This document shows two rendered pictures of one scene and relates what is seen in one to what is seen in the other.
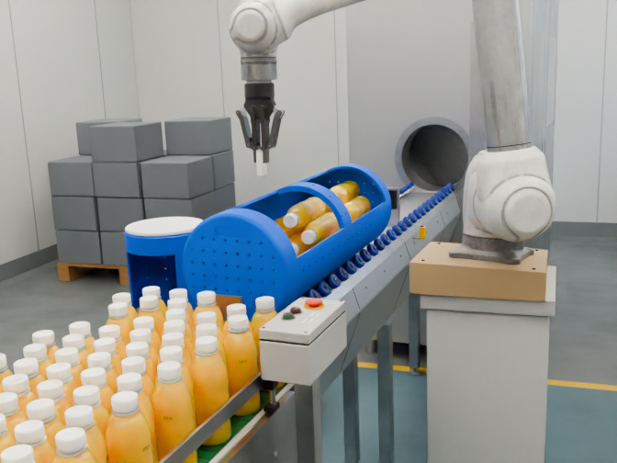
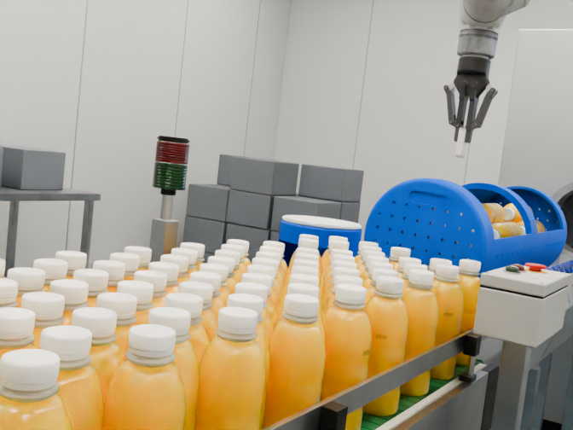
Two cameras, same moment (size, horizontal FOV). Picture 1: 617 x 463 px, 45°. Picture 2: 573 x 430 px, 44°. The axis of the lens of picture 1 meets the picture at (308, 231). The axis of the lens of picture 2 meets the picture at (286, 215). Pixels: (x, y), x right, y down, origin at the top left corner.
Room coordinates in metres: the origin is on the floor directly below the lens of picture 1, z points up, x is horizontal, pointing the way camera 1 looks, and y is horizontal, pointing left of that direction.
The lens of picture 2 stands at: (0.14, 0.23, 1.25)
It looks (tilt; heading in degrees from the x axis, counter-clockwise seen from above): 5 degrees down; 9
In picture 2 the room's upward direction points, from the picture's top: 6 degrees clockwise
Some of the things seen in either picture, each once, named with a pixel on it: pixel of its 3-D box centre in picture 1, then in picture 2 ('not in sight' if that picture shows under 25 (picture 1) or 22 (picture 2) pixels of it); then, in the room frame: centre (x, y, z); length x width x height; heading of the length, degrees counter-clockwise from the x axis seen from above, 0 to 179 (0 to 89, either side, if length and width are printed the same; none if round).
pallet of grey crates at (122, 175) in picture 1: (146, 197); (270, 233); (5.76, 1.26, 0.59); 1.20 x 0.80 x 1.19; 71
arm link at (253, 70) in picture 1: (258, 71); (477, 46); (1.89, 0.11, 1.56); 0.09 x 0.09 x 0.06
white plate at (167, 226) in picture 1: (165, 226); (321, 222); (2.56, 0.50, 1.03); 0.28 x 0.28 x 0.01
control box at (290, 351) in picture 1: (305, 337); (523, 301); (1.35, 0.01, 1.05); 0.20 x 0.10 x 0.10; 157
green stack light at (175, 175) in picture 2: not in sight; (170, 175); (1.44, 0.68, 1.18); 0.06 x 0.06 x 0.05
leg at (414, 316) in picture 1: (414, 315); (541, 383); (3.56, -0.52, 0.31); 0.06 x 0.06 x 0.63; 67
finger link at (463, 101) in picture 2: (255, 128); (462, 105); (1.89, 0.12, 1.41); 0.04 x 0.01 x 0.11; 157
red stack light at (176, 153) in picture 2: not in sight; (172, 152); (1.44, 0.68, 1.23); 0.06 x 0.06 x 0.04
